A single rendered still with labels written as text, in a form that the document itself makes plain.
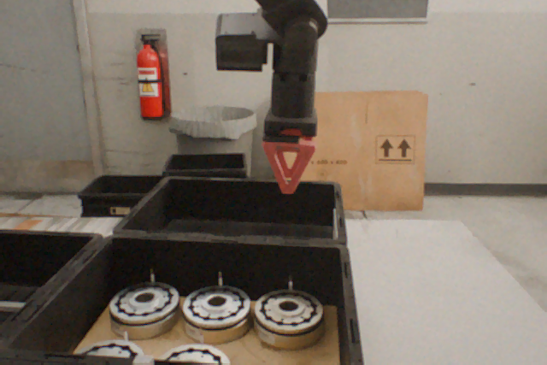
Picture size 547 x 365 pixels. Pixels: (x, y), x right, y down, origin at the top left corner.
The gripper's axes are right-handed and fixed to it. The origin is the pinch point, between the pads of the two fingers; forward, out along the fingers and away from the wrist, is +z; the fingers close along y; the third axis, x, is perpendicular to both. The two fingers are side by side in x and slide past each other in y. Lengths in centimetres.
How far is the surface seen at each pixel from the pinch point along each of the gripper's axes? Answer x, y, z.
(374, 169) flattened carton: 53, -254, 77
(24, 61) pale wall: -196, -259, 14
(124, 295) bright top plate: -24.8, -1.5, 21.3
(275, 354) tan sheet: -0.5, 6.3, 23.4
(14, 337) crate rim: -29.3, 17.9, 14.4
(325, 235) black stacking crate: 7.6, -31.7, 23.2
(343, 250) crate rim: 8.8, -5.5, 13.0
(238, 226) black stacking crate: -11.6, -34.9, 23.9
